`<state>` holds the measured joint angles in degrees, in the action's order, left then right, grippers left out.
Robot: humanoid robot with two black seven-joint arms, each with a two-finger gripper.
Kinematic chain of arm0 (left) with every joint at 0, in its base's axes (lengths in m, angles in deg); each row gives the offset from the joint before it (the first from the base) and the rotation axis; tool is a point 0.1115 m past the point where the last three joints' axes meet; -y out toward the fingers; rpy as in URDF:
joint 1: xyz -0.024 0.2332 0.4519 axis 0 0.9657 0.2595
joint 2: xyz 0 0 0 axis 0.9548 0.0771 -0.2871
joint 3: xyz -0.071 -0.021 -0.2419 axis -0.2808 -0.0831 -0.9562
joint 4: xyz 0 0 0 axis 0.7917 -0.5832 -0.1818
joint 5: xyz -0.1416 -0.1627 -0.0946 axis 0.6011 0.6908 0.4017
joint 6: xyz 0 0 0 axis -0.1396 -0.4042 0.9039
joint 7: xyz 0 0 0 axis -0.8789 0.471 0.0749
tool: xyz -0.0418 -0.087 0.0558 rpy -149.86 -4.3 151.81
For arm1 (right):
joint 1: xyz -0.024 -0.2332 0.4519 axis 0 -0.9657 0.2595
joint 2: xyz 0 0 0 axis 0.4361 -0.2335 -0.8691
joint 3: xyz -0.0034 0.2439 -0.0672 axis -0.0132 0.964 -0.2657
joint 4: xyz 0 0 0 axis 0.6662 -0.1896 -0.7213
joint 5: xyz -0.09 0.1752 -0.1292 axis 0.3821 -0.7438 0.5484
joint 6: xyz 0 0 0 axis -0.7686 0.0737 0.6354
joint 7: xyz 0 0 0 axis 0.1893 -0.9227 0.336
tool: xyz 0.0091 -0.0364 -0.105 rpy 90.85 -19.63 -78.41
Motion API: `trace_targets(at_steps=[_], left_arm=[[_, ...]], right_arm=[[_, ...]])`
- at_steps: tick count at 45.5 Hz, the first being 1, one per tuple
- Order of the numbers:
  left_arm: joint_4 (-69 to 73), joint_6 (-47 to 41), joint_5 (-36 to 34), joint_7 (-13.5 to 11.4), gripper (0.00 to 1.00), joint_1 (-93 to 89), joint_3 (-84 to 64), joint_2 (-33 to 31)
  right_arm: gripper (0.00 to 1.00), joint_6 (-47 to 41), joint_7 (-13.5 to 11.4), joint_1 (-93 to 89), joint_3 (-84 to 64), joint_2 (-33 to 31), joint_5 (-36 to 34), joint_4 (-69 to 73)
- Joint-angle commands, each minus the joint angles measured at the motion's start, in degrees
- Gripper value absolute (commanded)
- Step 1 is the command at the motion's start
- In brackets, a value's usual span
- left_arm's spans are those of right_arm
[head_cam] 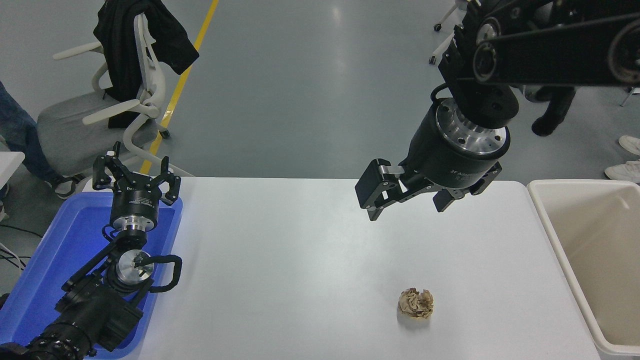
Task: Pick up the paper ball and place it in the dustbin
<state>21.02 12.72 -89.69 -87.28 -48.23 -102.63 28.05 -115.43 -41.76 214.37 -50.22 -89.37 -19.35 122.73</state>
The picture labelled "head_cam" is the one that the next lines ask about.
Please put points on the white frame wheeled chair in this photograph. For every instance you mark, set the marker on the white frame wheeled chair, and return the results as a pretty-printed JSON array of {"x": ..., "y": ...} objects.
[{"x": 442, "y": 47}]

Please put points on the white grey office chair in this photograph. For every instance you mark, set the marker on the white grey office chair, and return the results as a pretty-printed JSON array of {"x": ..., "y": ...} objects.
[{"x": 65, "y": 125}]

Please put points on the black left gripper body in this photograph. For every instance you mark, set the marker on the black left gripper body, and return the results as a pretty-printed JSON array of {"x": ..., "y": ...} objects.
[{"x": 134, "y": 201}]

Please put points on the grey metal frame legs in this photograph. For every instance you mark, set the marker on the grey metal frame legs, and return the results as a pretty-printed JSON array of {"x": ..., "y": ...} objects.
[{"x": 631, "y": 95}]

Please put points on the large pale plastic bin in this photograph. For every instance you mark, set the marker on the large pale plastic bin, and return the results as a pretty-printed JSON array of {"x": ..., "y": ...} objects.
[{"x": 585, "y": 235}]

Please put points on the tan paper ball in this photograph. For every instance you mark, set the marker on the tan paper ball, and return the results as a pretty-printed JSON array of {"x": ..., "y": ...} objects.
[{"x": 416, "y": 303}]

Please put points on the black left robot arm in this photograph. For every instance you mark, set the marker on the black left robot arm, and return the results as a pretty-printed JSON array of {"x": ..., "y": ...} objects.
[{"x": 95, "y": 310}]

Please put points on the blue plastic tray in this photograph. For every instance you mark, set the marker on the blue plastic tray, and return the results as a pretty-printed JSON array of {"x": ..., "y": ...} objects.
[{"x": 65, "y": 240}]

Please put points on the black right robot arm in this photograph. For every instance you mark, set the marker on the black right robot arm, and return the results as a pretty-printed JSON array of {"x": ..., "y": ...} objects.
[{"x": 545, "y": 50}]

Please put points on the black garment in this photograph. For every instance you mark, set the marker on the black garment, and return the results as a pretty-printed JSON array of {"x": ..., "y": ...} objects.
[{"x": 117, "y": 50}]

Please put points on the person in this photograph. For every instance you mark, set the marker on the person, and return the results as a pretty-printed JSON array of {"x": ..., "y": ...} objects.
[
  {"x": 625, "y": 171},
  {"x": 22, "y": 140},
  {"x": 552, "y": 110}
]

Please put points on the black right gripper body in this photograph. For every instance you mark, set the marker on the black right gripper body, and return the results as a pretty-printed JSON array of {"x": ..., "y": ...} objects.
[{"x": 432, "y": 160}]

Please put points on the white side desk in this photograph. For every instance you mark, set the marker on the white side desk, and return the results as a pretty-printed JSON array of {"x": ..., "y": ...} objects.
[{"x": 9, "y": 162}]

